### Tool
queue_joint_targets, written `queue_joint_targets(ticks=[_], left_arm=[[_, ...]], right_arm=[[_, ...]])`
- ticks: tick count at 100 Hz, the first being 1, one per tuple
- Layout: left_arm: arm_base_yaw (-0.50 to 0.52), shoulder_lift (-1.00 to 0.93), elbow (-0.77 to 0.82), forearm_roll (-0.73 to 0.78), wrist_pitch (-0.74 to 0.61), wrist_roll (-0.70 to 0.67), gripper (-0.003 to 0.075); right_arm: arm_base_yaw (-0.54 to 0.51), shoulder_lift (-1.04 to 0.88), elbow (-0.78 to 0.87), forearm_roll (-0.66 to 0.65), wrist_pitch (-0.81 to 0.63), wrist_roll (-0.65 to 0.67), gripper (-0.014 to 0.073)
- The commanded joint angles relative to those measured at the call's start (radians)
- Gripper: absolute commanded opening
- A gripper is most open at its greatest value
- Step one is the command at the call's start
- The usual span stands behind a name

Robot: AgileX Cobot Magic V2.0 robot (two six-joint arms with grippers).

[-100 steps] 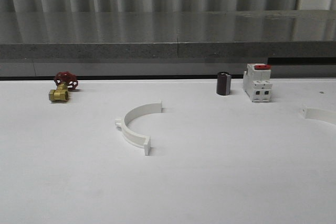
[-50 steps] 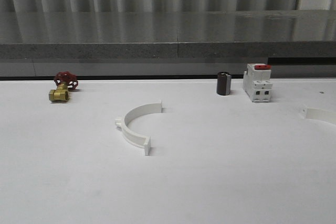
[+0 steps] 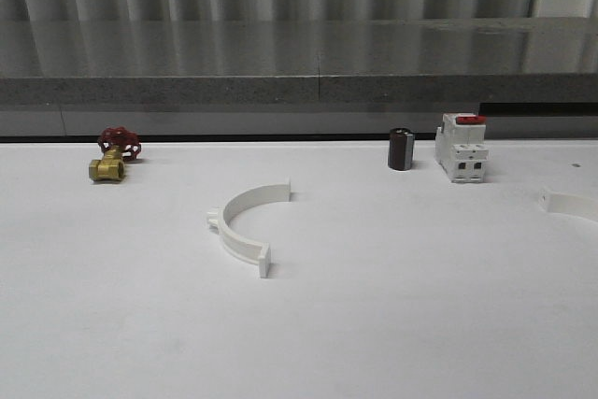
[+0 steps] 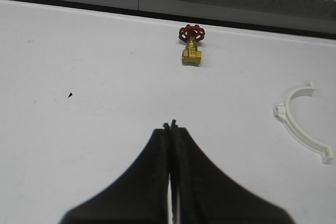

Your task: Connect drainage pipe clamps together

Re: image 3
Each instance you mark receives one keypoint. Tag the white circuit breaker red switch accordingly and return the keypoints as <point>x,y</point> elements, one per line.
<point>459,147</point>

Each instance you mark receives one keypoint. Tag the grey stone counter ledge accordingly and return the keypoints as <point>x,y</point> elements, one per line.
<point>532,78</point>

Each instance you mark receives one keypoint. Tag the brass valve red handwheel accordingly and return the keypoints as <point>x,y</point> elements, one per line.
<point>118,145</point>

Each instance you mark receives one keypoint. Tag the dark cylindrical capacitor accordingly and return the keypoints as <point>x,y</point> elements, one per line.
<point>401,145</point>

